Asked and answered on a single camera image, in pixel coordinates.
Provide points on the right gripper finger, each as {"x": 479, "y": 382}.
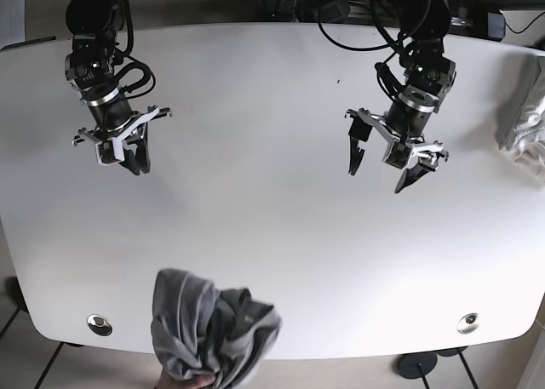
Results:
{"x": 130, "y": 162}
{"x": 142, "y": 152}

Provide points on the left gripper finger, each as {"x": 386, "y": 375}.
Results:
{"x": 427, "y": 162}
{"x": 358, "y": 132}

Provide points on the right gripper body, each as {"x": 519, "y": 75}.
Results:
{"x": 116, "y": 123}

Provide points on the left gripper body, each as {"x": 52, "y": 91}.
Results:
{"x": 405, "y": 121}

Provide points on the white printed T-shirt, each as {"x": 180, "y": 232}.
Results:
{"x": 520, "y": 123}

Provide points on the grey printed T-shirt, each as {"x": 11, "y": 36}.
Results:
{"x": 200, "y": 330}

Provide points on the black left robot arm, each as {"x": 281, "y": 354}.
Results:
{"x": 428, "y": 78}

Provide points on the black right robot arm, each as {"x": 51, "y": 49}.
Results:
{"x": 102, "y": 70}

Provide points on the person's hand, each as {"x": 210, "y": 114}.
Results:
{"x": 165, "y": 381}

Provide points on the right silver table grommet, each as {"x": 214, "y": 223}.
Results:
{"x": 468, "y": 323}

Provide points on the silver table grommet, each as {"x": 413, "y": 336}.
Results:
{"x": 99, "y": 325}
{"x": 468, "y": 323}

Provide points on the left silver table grommet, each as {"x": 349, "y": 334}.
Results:
{"x": 99, "y": 325}

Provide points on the black round stand base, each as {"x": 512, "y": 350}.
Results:
{"x": 414, "y": 366}

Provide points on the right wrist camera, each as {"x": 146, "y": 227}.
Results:
{"x": 109, "y": 152}

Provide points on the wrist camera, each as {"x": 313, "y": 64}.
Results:
{"x": 109, "y": 152}
{"x": 398, "y": 154}

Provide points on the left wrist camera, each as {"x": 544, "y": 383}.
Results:
{"x": 398, "y": 154}

